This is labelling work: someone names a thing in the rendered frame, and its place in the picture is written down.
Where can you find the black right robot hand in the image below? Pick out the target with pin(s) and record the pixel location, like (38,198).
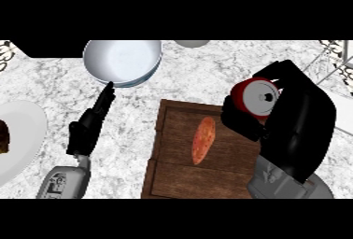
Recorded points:
(298,130)

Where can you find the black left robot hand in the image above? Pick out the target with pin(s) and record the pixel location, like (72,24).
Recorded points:
(87,129)

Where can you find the red can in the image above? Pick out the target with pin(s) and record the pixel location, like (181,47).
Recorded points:
(257,97)

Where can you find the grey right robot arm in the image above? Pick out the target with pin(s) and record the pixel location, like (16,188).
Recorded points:
(285,183)

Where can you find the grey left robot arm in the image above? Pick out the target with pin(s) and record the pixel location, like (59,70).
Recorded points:
(65,182)

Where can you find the brown wooden tray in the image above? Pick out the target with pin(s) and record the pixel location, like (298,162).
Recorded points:
(183,155)

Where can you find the white plate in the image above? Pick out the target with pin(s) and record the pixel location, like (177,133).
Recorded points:
(22,137)

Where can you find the brown food piece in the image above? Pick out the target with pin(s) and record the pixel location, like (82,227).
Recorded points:
(3,137)

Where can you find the orange sweet potato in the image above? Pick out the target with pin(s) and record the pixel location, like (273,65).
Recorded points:
(202,140)

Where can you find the white bowl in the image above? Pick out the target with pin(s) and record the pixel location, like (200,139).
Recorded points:
(121,61)

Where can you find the black appliance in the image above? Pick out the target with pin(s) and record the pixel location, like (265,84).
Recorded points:
(53,48)

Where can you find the ornate metal rack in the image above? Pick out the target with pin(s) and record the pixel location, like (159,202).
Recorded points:
(4,55)

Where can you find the grey round object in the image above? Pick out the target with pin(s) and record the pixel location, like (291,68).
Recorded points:
(192,43)

